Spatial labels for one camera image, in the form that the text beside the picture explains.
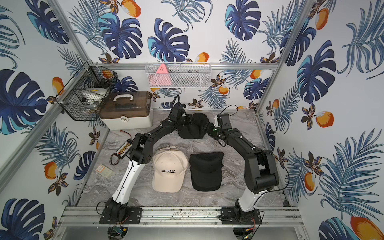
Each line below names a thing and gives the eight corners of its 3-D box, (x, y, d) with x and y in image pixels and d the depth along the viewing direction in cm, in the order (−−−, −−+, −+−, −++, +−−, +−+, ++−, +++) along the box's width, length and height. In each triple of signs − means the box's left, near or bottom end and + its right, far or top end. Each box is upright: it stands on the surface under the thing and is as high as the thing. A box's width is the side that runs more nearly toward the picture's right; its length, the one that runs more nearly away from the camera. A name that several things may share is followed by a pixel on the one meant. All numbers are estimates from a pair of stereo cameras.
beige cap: (153, 192, 84) (147, 185, 74) (159, 153, 99) (155, 143, 90) (187, 192, 84) (186, 185, 74) (188, 153, 99) (187, 143, 90)
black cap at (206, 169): (189, 191, 84) (189, 185, 76) (190, 159, 96) (189, 151, 88) (225, 191, 84) (228, 185, 76) (221, 159, 96) (223, 151, 88)
